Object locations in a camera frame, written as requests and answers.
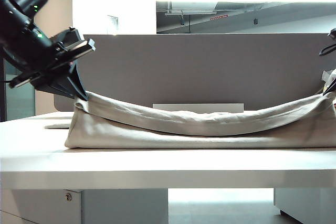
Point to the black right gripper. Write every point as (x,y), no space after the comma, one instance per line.
(333,34)

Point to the white plain cabinet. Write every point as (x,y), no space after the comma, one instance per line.
(307,203)

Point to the white printed plastic bag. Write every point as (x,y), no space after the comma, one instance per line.
(328,75)

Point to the silver wall plate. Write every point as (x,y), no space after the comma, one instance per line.
(112,24)

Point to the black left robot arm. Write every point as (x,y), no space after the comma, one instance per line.
(18,14)

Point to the red ceiling sign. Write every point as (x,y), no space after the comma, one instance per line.
(218,17)

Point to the beige T-shirt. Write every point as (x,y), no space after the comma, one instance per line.
(183,129)

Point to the silver drawer lock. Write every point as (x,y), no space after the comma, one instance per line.
(68,197)

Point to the grey desk divider panel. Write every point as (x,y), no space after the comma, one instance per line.
(197,66)

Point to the dark glass door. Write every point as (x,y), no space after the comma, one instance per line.
(18,103)

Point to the white drawer cabinet with lock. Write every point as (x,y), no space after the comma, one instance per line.
(105,207)

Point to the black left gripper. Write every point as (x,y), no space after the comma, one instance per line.
(71,47)

